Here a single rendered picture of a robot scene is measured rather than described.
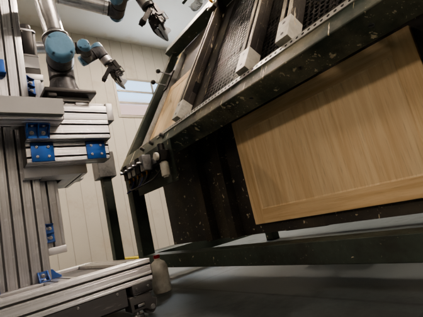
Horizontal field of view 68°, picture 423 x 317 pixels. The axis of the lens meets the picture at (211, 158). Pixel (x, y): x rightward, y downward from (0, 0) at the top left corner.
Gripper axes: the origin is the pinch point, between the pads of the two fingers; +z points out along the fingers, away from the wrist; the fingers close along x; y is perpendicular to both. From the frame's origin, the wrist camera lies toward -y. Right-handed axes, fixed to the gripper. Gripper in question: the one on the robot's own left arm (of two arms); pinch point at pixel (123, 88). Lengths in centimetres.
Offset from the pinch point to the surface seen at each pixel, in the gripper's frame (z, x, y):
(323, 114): 74, -129, 12
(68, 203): 45, 293, -62
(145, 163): 51, -43, -34
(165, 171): 60, -57, -31
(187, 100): 35, -56, 5
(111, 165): 40, 3, -39
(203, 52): 15, -48, 40
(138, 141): 36.6, 16.2, -9.9
